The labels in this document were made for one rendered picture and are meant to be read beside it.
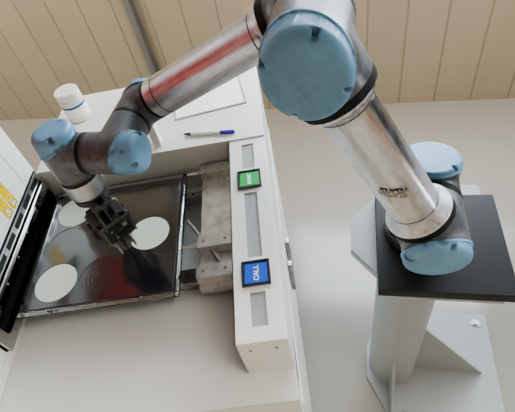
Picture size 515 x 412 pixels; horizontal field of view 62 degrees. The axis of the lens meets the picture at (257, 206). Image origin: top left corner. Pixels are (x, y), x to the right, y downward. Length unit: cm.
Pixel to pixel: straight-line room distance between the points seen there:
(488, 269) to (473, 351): 87
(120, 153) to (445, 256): 56
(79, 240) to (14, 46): 226
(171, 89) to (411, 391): 136
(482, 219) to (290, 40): 72
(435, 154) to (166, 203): 64
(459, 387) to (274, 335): 110
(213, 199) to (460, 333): 115
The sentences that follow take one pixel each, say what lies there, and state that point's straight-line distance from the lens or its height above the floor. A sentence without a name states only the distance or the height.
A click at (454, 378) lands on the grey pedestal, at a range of 179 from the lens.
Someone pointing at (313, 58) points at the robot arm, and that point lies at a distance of 51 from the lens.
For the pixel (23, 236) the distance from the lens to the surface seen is 118.
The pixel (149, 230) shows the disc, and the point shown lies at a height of 90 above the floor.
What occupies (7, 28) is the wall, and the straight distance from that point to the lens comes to 320.
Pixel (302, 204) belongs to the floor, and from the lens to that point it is 220.
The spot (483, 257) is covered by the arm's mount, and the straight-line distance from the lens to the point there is 102.
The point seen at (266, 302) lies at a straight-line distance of 81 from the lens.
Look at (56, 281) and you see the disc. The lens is 109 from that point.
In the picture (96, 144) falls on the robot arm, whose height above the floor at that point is 124.
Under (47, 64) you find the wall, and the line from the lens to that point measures 321.
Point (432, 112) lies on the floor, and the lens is 275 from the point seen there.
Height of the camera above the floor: 166
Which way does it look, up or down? 48 degrees down
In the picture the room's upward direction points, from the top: 14 degrees counter-clockwise
